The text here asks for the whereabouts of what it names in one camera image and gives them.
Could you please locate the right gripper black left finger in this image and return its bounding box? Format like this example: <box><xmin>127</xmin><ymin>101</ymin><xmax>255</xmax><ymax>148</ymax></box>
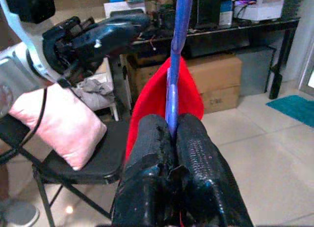
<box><xmin>111</xmin><ymin>113</ymin><xmax>178</xmax><ymax>227</ymax></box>

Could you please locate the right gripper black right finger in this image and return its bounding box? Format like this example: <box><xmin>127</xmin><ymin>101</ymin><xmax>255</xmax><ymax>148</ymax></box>
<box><xmin>176</xmin><ymin>113</ymin><xmax>255</xmax><ymax>227</ymax></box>

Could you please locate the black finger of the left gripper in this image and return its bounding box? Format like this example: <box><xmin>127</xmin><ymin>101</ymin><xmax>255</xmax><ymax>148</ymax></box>
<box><xmin>82</xmin><ymin>25</ymin><xmax>140</xmax><ymax>61</ymax></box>
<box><xmin>98</xmin><ymin>12</ymin><xmax>151</xmax><ymax>29</ymax></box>

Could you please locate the purple plastic hanger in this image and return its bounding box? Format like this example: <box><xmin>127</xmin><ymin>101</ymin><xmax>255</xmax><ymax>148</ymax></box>
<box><xmin>164</xmin><ymin>0</ymin><xmax>194</xmax><ymax>139</ymax></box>

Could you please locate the plain red t-shirt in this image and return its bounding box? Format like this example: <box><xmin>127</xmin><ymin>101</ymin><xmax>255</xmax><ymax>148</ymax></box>
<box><xmin>125</xmin><ymin>56</ymin><xmax>205</xmax><ymax>161</ymax></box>

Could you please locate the black folding chair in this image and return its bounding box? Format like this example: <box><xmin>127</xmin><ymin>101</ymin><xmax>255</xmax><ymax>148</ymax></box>
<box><xmin>0</xmin><ymin>113</ymin><xmax>133</xmax><ymax>227</ymax></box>

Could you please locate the grey crumpled cloth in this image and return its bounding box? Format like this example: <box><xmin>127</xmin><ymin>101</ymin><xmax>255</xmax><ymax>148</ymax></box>
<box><xmin>73</xmin><ymin>78</ymin><xmax>116</xmax><ymax>112</ymax></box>

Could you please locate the white side stand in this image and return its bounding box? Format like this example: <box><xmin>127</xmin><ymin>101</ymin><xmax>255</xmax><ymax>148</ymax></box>
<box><xmin>93</xmin><ymin>57</ymin><xmax>123</xmax><ymax>122</ymax></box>

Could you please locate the pink pillow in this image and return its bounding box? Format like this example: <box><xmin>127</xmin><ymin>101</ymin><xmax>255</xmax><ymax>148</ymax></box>
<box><xmin>8</xmin><ymin>83</ymin><xmax>108</xmax><ymax>171</ymax></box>

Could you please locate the plain cardboard box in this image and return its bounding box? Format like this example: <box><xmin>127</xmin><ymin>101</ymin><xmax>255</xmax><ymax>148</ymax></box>
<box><xmin>126</xmin><ymin>54</ymin><xmax>243</xmax><ymax>94</ymax></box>

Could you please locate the teal floor mat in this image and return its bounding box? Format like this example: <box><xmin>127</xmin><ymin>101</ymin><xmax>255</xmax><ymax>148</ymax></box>
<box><xmin>266</xmin><ymin>94</ymin><xmax>314</xmax><ymax>128</ymax></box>

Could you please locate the grey storage box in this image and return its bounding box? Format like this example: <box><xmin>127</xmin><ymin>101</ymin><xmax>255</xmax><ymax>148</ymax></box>
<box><xmin>235</xmin><ymin>46</ymin><xmax>278</xmax><ymax>96</ymax></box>

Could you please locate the black desk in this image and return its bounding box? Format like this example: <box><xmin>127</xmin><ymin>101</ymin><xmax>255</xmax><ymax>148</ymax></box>
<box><xmin>107</xmin><ymin>9</ymin><xmax>301</xmax><ymax>100</ymax></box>

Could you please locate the white computer case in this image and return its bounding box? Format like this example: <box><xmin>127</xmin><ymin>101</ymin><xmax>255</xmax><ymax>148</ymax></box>
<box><xmin>233</xmin><ymin>0</ymin><xmax>287</xmax><ymax>21</ymax></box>

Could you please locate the grey shoe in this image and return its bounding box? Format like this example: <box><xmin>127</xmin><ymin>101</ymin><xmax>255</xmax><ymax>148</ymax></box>
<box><xmin>0</xmin><ymin>199</ymin><xmax>40</xmax><ymax>227</ymax></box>

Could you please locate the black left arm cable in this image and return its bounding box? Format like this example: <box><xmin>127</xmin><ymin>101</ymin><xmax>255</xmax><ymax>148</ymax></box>
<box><xmin>0</xmin><ymin>78</ymin><xmax>72</xmax><ymax>164</ymax></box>

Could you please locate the glass door white frame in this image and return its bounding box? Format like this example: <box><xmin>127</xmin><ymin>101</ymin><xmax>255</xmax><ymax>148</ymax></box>
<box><xmin>298</xmin><ymin>40</ymin><xmax>314</xmax><ymax>97</ymax></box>

